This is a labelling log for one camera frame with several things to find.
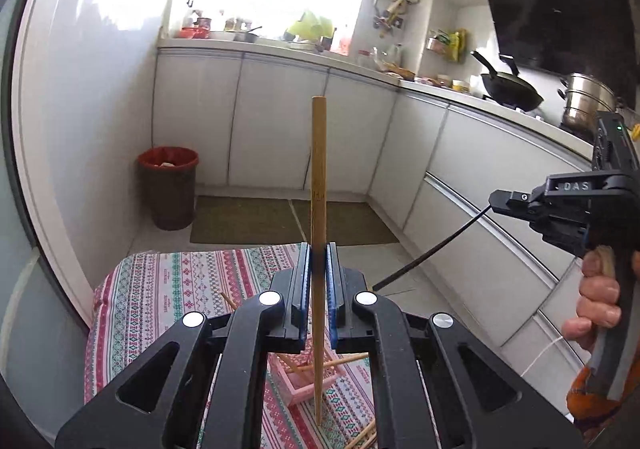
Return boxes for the black range hood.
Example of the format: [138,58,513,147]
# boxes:
[474,0,637,97]

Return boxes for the hanging kitchen utensils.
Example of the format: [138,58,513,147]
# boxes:
[373,0,406,38]

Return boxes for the brown trash bin red bag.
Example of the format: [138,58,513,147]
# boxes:
[138,146,200,232]

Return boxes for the person's right hand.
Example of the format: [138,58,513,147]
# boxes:
[561,247,640,345]

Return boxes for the pink utensil holder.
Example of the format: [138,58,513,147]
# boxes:
[267,349,352,406]

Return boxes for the black chopstick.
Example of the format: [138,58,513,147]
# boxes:
[372,207,495,291]

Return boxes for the olive floor mat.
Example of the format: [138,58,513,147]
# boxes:
[291,199,400,246]
[189,195,304,245]

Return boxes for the yellow-green plastic bag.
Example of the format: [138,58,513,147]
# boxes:
[285,8,335,44]

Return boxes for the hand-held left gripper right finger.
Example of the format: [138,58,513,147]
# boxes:
[326,242,587,449]

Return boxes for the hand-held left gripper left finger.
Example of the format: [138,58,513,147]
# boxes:
[55,242,311,449]

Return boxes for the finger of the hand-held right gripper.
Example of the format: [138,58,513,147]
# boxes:
[488,189,547,226]

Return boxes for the black wok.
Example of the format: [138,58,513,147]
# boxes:
[469,50,545,112]

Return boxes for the light wooden chopstick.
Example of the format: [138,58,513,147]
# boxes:
[310,97,328,426]

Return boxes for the white string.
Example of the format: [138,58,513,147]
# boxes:
[519,336,565,376]

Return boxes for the white base cabinets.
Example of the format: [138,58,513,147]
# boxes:
[152,45,596,380]

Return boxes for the wall rack with packets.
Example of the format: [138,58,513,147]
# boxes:
[426,28,469,64]

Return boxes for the patterned striped tablecloth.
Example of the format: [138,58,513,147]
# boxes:
[83,243,382,449]

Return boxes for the steel steamer pot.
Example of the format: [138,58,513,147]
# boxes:
[557,72,619,130]

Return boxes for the person's right forearm orange sleeve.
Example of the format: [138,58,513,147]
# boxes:
[566,363,632,432]

